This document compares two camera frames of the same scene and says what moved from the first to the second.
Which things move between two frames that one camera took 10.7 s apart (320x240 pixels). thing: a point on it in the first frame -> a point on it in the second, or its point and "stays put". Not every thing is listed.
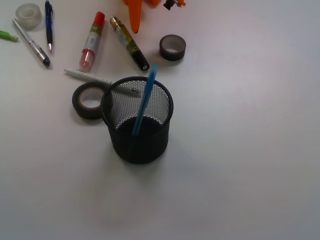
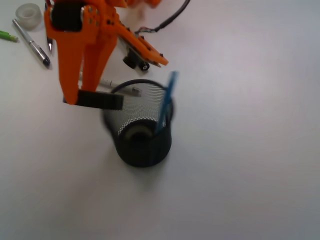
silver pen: (38, 49) stays put
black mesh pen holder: (122, 102) stays put
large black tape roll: (87, 99) -> (100, 99)
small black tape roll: (172, 47) -> (139, 134)
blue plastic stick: (154, 70) -> (163, 116)
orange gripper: (135, 10) -> (89, 17)
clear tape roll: (29, 16) stays put
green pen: (6, 35) stays put
